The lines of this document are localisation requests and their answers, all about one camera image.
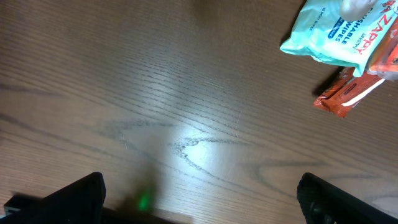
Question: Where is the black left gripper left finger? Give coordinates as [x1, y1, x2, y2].
[1, 172, 106, 224]

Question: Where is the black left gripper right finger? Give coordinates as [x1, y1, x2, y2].
[297, 172, 397, 224]

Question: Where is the teal flushable wipes pack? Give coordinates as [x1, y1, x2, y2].
[280, 0, 397, 77]

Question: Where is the orange toilet tissue pack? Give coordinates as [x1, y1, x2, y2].
[367, 19, 397, 80]

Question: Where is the orange red snack bar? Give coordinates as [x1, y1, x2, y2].
[313, 67, 385, 118]

